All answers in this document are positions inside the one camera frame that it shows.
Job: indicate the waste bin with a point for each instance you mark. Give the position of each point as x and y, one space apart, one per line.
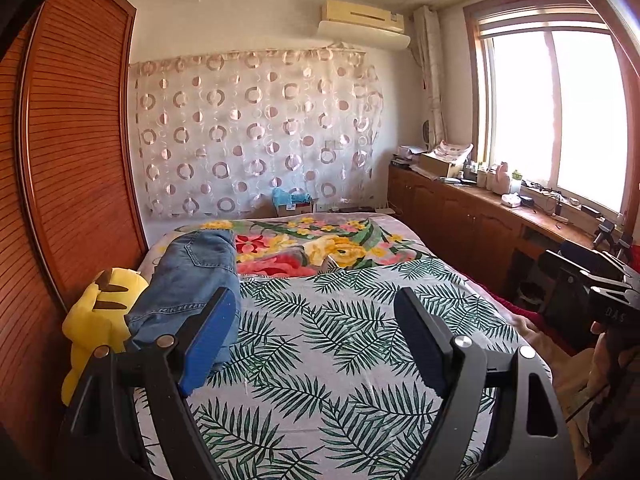
531 297

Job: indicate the wooden louvred wardrobe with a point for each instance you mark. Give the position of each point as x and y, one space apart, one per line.
75 160

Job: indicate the floral blanket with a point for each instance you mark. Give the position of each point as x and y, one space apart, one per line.
300 245

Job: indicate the circle-patterned sheer curtain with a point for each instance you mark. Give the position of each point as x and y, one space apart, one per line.
250 135

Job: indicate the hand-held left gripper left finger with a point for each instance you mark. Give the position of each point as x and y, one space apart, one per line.
210 345

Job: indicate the yellow plush toy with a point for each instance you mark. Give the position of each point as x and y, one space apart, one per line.
95 310

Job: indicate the stack of books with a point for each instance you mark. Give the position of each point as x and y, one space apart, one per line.
405 152

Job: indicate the red blanket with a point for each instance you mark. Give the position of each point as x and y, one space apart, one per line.
525 315

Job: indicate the grey oval stand mirror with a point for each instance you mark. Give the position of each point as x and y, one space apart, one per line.
427 132

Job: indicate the wood-framed window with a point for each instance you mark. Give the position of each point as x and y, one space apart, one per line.
550 110

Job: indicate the person's right hand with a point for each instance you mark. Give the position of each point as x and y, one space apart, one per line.
598 332

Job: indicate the white plastic bottle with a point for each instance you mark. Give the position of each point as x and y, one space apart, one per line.
482 177

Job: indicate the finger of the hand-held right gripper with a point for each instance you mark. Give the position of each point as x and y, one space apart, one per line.
607 285
560 260

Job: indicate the blue and brown box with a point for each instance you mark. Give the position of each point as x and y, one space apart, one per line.
287 197

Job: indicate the long wooden cabinet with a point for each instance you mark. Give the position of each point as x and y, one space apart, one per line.
465 225

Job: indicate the blue denim pants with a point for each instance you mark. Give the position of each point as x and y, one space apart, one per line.
190 280

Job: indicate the beige wall air conditioner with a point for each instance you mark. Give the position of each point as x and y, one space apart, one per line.
360 10

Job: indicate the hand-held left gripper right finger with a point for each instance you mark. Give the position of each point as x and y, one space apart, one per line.
422 355

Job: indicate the beige blanket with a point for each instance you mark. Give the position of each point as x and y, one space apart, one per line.
570 375

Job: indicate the cardboard box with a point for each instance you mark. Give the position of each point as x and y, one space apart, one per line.
437 165

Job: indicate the small black box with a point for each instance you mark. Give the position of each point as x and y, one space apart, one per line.
527 201

